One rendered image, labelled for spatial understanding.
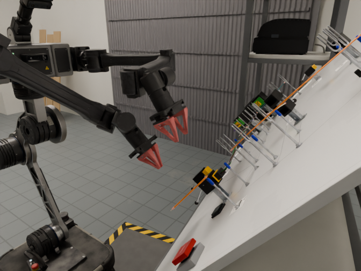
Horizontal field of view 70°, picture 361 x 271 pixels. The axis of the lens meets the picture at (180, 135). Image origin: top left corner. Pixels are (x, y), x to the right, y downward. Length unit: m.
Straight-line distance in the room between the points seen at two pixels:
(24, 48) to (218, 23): 2.55
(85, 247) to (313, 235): 1.40
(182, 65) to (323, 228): 2.93
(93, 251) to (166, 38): 2.90
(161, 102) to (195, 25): 2.94
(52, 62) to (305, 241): 1.34
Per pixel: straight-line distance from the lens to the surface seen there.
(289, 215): 0.42
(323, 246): 1.22
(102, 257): 1.89
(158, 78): 0.73
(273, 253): 1.12
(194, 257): 0.60
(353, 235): 1.33
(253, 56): 1.64
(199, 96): 3.66
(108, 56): 1.28
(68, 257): 1.93
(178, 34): 3.77
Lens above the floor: 1.55
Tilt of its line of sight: 21 degrees down
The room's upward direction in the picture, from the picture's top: straight up
